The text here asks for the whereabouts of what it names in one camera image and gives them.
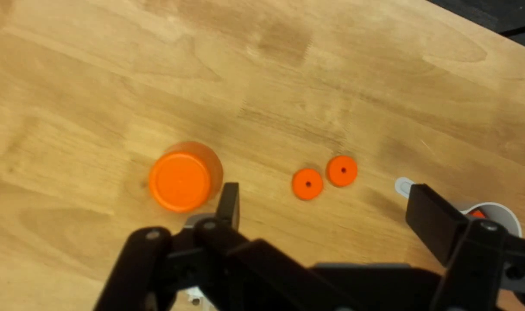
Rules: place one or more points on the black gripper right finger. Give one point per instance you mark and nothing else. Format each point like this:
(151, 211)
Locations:
(435, 218)

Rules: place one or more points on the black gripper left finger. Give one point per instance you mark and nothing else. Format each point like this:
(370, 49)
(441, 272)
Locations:
(228, 201)

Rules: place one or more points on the orange plastic cup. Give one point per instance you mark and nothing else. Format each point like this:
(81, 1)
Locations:
(178, 182)

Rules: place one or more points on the gray measuring cup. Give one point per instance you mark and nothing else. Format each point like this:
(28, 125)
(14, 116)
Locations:
(505, 211)

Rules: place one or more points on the orange round disc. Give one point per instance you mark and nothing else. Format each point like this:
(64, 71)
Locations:
(342, 175)
(308, 187)

